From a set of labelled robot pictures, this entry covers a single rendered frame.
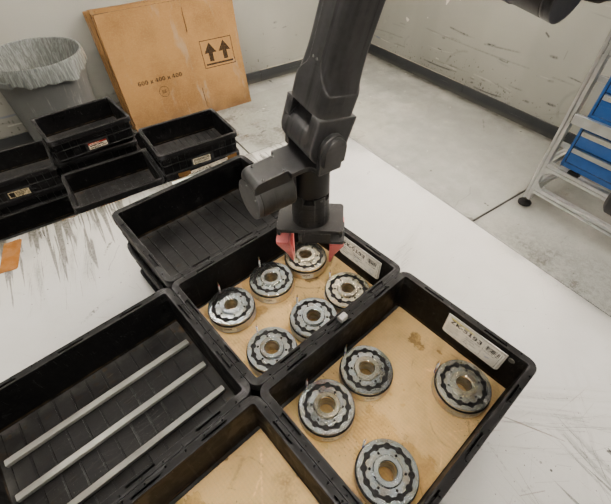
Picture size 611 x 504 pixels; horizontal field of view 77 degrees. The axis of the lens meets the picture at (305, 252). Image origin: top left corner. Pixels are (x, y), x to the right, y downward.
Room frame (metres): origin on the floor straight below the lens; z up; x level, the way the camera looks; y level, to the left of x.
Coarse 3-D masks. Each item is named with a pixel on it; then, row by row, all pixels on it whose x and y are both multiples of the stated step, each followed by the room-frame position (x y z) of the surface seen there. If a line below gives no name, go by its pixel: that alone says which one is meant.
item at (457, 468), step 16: (384, 288) 0.48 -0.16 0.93; (368, 304) 0.44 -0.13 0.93; (448, 304) 0.44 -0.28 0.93; (352, 320) 0.40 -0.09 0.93; (464, 320) 0.40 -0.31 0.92; (496, 336) 0.37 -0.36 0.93; (304, 352) 0.33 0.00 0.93; (512, 352) 0.33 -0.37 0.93; (288, 368) 0.30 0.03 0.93; (528, 368) 0.30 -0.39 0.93; (272, 384) 0.27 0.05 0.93; (272, 400) 0.25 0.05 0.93; (512, 400) 0.25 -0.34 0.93; (288, 416) 0.22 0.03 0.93; (496, 416) 0.22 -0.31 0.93; (480, 432) 0.20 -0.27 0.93; (304, 448) 0.17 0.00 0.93; (320, 464) 0.15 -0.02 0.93; (464, 464) 0.15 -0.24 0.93; (336, 480) 0.13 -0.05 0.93; (448, 480) 0.13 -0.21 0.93; (432, 496) 0.11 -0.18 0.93
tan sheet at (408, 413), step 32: (384, 320) 0.47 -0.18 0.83; (416, 320) 0.47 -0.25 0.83; (384, 352) 0.39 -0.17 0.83; (416, 352) 0.39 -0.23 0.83; (448, 352) 0.39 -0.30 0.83; (416, 384) 0.32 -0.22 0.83; (384, 416) 0.26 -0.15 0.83; (416, 416) 0.26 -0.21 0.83; (448, 416) 0.26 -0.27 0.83; (480, 416) 0.26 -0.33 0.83; (320, 448) 0.20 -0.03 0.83; (352, 448) 0.20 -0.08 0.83; (416, 448) 0.20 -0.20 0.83; (448, 448) 0.20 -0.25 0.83; (352, 480) 0.15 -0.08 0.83
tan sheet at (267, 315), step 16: (336, 272) 0.60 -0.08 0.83; (352, 272) 0.60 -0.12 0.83; (304, 288) 0.55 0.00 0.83; (320, 288) 0.55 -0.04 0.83; (256, 304) 0.51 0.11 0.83; (272, 304) 0.51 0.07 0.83; (288, 304) 0.51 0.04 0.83; (208, 320) 0.47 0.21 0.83; (256, 320) 0.47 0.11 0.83; (272, 320) 0.47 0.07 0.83; (288, 320) 0.47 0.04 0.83; (224, 336) 0.43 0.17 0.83; (240, 336) 0.43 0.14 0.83; (240, 352) 0.39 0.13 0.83; (272, 352) 0.39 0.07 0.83
